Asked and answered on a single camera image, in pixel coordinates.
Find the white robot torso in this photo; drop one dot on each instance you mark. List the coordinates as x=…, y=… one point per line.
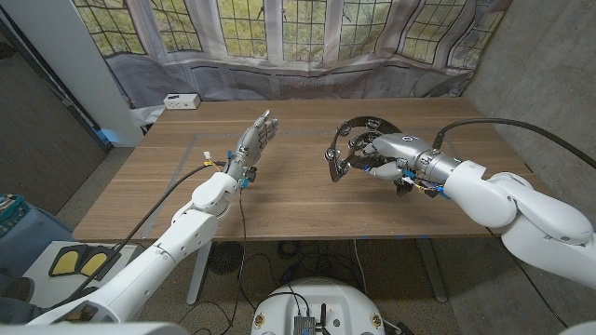
x=321, y=298

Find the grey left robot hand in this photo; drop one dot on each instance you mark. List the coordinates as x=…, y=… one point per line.
x=252, y=142

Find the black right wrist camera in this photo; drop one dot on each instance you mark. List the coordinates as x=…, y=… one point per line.
x=403, y=187

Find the yellow black foot pedal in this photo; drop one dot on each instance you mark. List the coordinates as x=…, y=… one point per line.
x=97, y=264
x=66, y=263

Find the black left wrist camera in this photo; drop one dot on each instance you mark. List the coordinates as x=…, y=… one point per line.
x=251, y=174

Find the white pillar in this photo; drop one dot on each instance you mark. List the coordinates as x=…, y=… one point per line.
x=79, y=60

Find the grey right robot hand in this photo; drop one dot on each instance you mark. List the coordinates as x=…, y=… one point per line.
x=400, y=146

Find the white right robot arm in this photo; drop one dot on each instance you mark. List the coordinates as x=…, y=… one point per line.
x=493, y=200

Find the grey table leg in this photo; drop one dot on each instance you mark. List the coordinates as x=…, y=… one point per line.
x=199, y=274
x=433, y=274

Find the dark partition panel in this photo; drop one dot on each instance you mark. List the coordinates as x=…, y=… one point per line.
x=37, y=135

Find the printed window backdrop cloth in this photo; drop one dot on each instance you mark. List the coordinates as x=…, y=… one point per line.
x=298, y=70

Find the round black floor fan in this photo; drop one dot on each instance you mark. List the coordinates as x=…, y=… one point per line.
x=226, y=258

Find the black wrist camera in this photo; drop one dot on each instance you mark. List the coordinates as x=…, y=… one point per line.
x=403, y=187
x=251, y=174

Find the black tambourine with metal jingles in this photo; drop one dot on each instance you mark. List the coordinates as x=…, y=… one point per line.
x=354, y=125

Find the white power strip box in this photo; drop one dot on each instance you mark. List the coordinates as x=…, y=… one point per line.
x=181, y=101

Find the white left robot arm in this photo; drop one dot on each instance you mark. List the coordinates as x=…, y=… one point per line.
x=172, y=242

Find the blue upholstered chair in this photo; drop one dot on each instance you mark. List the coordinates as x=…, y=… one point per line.
x=32, y=237

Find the teal plastic basket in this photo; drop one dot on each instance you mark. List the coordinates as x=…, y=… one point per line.
x=10, y=211

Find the white pedal platform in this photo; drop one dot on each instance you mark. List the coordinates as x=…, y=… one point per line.
x=42, y=284

